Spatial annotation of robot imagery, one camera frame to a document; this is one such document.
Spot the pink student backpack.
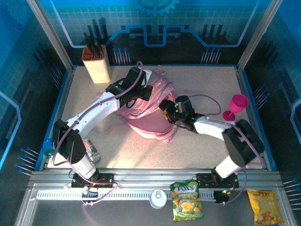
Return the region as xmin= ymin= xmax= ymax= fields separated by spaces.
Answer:
xmin=95 ymin=65 xmax=191 ymax=145

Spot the white striped drink can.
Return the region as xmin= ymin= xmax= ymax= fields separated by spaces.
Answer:
xmin=83 ymin=138 xmax=101 ymax=163

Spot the green Fox's candy bag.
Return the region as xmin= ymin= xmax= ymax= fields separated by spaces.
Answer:
xmin=170 ymin=179 xmax=204 ymax=222

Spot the yellow snack bag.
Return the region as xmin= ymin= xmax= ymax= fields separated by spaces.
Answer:
xmin=246 ymin=188 xmax=285 ymax=226

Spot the cream knife block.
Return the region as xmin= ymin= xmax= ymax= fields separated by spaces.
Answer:
xmin=81 ymin=44 xmax=111 ymax=84

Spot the pink plastic goblet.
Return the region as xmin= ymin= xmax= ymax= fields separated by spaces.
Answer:
xmin=222 ymin=94 xmax=249 ymax=122

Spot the white can lid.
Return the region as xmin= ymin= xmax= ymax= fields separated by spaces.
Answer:
xmin=149 ymin=189 xmax=167 ymax=209

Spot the blue green plastic bowl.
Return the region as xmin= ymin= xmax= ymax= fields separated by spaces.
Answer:
xmin=42 ymin=138 xmax=57 ymax=158

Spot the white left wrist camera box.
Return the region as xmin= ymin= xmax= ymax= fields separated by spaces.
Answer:
xmin=143 ymin=69 xmax=153 ymax=85

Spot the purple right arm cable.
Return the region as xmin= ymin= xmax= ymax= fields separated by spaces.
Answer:
xmin=188 ymin=94 xmax=263 ymax=206

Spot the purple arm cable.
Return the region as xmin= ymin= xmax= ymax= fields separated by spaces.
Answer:
xmin=51 ymin=60 xmax=148 ymax=214
xmin=188 ymin=94 xmax=263 ymax=206

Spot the black knife handle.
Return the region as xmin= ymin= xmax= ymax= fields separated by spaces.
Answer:
xmin=94 ymin=39 xmax=104 ymax=57
xmin=86 ymin=42 xmax=95 ymax=58

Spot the aluminium cage frame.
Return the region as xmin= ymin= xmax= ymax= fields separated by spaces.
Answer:
xmin=14 ymin=0 xmax=301 ymax=226

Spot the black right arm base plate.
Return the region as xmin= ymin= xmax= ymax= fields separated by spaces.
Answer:
xmin=196 ymin=173 xmax=239 ymax=189

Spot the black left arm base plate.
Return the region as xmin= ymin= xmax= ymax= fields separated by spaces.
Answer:
xmin=71 ymin=173 xmax=118 ymax=189

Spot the white slotted cable duct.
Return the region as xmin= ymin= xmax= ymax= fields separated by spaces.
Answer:
xmin=37 ymin=190 xmax=216 ymax=201

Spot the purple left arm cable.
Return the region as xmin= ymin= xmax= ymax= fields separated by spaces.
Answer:
xmin=51 ymin=60 xmax=148 ymax=214

